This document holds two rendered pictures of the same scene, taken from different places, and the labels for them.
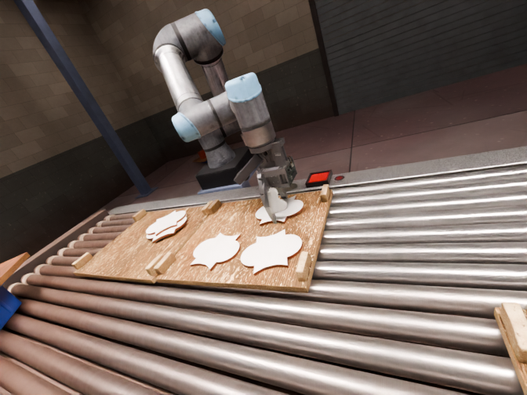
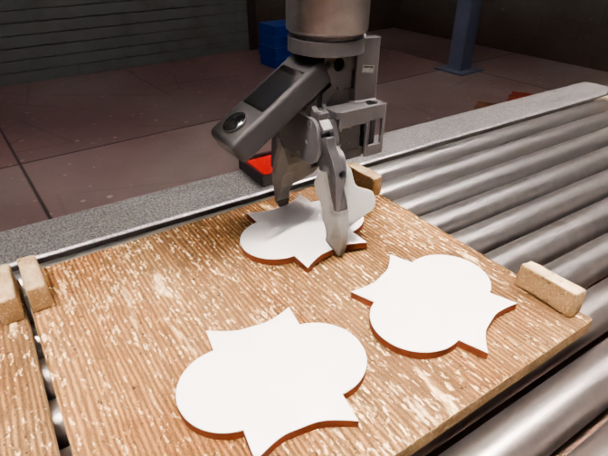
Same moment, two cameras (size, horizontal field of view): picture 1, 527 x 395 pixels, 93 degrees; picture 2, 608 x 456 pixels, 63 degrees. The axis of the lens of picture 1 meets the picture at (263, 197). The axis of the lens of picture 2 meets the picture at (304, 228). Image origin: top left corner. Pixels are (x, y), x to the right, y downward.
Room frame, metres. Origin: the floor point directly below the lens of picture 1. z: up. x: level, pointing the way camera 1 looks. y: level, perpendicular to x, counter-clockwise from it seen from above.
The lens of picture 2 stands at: (0.43, 0.39, 1.23)
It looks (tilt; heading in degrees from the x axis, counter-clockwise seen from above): 32 degrees down; 295
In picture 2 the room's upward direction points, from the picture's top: straight up
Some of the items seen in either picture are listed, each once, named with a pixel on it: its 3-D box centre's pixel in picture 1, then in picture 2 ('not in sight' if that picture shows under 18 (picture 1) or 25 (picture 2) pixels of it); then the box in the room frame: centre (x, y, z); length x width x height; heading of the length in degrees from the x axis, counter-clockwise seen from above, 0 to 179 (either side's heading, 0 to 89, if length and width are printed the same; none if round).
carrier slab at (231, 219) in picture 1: (249, 233); (289, 301); (0.59, 0.07, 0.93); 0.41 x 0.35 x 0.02; 58
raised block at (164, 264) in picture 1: (165, 262); not in sight; (0.58, 0.31, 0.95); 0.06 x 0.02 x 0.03; 148
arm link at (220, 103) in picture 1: (234, 103); not in sight; (0.71, -0.02, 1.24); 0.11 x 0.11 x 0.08; 4
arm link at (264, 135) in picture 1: (259, 134); (325, 10); (0.61, -0.05, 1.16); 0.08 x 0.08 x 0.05
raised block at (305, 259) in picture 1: (303, 266); (548, 287); (0.37, -0.02, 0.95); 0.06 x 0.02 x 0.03; 148
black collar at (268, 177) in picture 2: (318, 178); (272, 166); (0.75, -0.20, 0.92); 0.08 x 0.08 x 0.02; 58
